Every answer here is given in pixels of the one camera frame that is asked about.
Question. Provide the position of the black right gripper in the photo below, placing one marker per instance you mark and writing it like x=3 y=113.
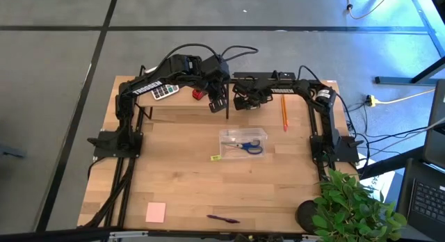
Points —
x=252 y=90

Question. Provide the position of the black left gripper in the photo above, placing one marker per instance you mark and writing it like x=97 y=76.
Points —
x=215 y=73

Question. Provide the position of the clear plastic pencil box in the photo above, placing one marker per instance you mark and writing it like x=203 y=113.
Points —
x=243 y=136

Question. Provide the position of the orange pencil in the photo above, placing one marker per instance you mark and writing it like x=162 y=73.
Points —
x=282 y=110
x=285 y=120

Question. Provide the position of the yellow-green eraser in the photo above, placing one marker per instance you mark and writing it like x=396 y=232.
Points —
x=216 y=158

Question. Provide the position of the purple pen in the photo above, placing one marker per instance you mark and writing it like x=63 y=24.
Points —
x=222 y=219

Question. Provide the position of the pink sticky note pad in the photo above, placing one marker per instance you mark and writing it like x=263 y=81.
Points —
x=155 y=212

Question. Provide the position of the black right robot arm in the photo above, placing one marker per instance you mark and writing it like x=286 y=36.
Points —
x=323 y=96

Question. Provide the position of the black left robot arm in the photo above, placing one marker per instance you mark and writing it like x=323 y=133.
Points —
x=146 y=88

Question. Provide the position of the red stapler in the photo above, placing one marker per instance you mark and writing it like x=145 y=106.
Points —
x=199 y=95

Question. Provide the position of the wooden shelf with black legs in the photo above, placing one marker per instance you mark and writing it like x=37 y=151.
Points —
x=177 y=101

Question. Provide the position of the grey desk calculator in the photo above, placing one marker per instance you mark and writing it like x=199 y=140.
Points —
x=164 y=92

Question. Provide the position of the yellow power plug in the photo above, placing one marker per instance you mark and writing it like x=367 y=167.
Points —
x=371 y=100

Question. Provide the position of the black plant pot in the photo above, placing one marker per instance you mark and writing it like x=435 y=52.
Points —
x=305 y=216

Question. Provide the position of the green leafy plant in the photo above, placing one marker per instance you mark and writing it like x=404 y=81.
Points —
x=351 y=207

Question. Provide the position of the white floor sign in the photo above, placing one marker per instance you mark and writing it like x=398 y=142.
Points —
x=382 y=183

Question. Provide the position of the open black laptop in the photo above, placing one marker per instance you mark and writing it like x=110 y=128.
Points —
x=429 y=200

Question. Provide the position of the dark floor object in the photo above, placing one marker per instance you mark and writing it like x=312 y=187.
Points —
x=10 y=151

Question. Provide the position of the black bar with mount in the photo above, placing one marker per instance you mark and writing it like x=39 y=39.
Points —
x=257 y=75

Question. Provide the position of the black aluminium table frame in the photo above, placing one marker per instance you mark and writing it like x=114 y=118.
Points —
x=313 y=122

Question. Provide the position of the black desk frame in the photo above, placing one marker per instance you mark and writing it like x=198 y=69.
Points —
x=400 y=80

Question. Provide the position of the black table edge rail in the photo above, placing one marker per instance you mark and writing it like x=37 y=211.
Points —
x=52 y=235

